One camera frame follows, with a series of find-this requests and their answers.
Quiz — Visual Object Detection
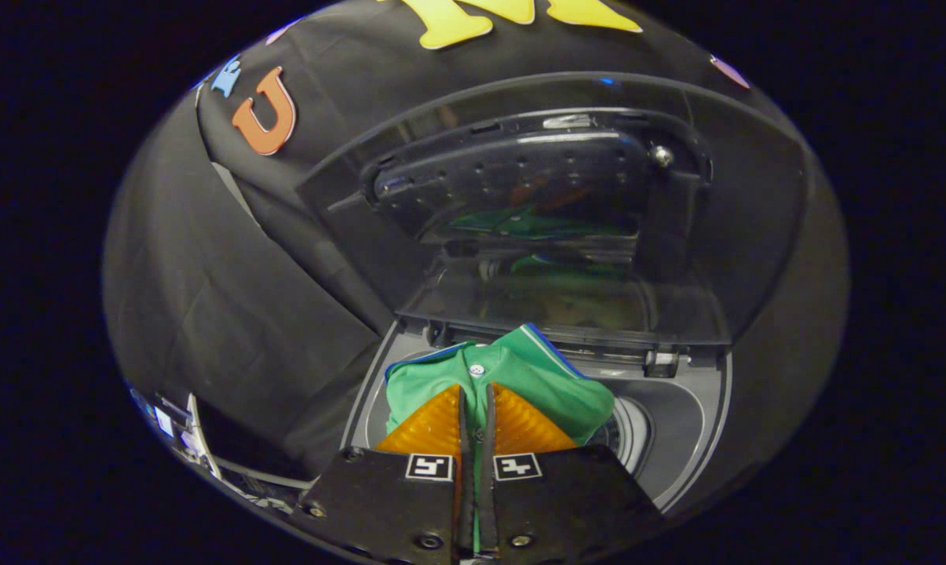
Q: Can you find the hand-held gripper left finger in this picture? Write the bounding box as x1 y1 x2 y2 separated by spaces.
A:
288 382 473 565

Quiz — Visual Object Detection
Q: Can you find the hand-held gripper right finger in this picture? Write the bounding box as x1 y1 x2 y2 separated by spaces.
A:
477 382 666 562

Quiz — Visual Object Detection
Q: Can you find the green polo shirt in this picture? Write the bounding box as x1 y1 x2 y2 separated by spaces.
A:
384 323 616 550

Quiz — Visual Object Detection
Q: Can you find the dark washing machine lid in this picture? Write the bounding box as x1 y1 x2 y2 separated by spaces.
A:
296 72 811 350

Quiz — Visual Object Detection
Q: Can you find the white and blue device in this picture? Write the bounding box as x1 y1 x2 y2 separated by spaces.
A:
127 383 309 511

